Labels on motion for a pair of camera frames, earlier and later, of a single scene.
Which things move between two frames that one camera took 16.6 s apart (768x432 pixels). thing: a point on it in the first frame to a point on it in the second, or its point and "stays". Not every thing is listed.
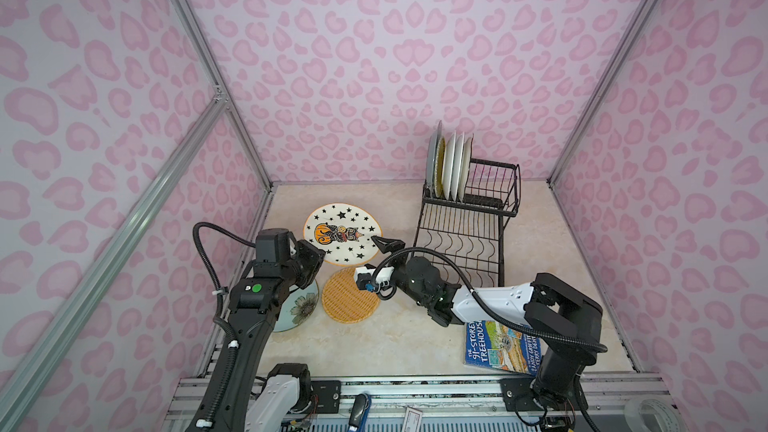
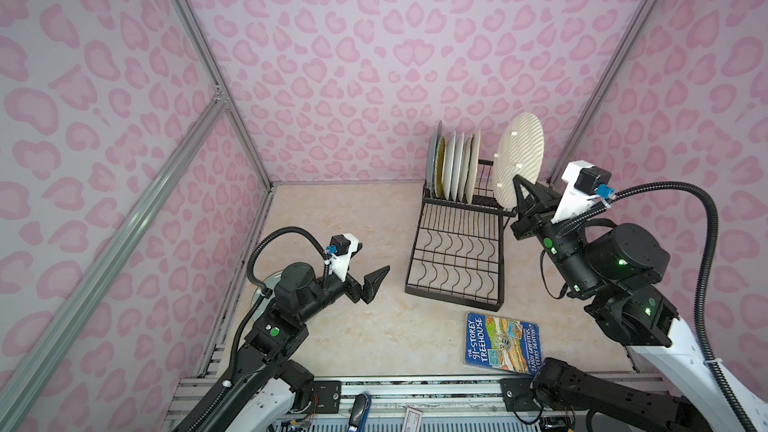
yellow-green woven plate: x=440 y=166 stays
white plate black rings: x=448 y=165 stays
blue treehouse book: x=491 y=344 stays
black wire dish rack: x=468 y=237 stays
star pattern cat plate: x=343 y=231 to x=472 y=166
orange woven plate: x=344 y=301 to x=518 y=150
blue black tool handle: x=359 y=409 stays
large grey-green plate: x=430 y=158 stays
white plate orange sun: x=457 y=166 stays
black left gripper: x=315 y=256 to x=368 y=289
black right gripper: x=390 y=244 to x=536 y=213
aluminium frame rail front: x=423 y=397 stays
